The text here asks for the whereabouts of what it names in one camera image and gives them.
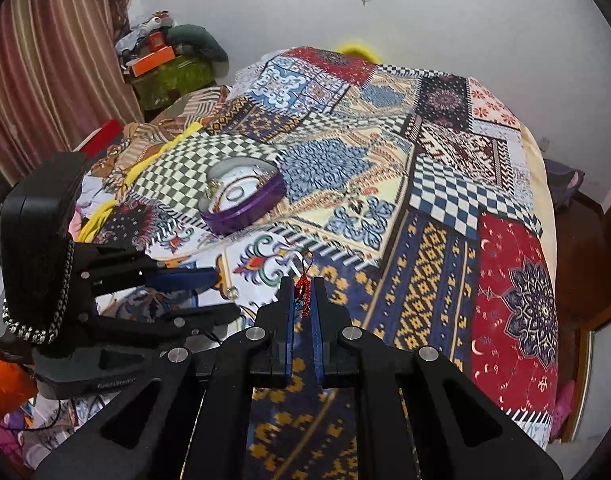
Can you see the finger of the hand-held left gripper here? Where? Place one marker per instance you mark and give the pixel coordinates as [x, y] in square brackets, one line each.
[205, 317]
[185, 280]

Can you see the large red box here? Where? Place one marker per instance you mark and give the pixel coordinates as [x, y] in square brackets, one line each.
[100, 135]

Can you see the purple heart-shaped tin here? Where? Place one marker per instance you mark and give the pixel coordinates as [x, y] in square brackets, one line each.
[245, 215]

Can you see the striped brown curtain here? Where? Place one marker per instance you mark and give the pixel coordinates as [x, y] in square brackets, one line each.
[45, 60]

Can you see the pink slipper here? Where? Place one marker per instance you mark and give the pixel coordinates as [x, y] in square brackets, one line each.
[563, 410]

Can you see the pile of clutter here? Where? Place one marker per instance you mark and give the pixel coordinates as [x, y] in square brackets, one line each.
[138, 32]

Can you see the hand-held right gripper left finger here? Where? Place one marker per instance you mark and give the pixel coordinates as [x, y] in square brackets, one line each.
[289, 340]

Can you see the yellow pillow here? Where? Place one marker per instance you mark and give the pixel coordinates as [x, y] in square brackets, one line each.
[360, 50]

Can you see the orange striped quilt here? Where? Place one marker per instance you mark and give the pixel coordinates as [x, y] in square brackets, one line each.
[175, 115]

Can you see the green cloth-covered cabinet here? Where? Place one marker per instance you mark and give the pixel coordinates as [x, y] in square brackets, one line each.
[175, 85]

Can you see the colourful patchwork blanket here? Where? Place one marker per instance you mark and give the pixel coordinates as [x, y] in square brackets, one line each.
[425, 260]

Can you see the cream bedsheet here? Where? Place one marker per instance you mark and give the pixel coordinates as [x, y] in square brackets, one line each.
[540, 220]

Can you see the small red box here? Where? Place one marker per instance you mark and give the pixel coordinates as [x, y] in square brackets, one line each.
[157, 41]

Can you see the dark green cushion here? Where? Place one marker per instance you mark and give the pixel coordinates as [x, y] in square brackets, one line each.
[200, 45]

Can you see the yellow cloth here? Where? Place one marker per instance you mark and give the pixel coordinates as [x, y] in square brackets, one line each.
[135, 167]

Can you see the long orange box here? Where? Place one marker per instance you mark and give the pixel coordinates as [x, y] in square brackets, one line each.
[153, 60]

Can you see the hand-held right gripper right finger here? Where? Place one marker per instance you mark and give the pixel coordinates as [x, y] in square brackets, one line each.
[316, 345]

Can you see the dark purple cloth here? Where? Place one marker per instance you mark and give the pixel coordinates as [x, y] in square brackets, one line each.
[563, 180]

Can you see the white wall socket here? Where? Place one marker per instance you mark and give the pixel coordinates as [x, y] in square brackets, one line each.
[543, 144]

